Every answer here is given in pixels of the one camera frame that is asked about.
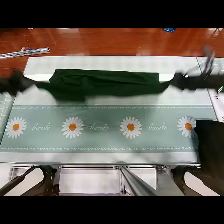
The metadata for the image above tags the dark green shirt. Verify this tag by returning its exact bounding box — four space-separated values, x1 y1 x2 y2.
34 68 173 102

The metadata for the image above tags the black garment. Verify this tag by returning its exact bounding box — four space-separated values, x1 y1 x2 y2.
194 119 224 178

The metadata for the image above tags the blue white striped strip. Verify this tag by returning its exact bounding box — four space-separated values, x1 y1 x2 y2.
0 46 51 60

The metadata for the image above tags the silver frame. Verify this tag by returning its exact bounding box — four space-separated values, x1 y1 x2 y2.
9 162 202 197

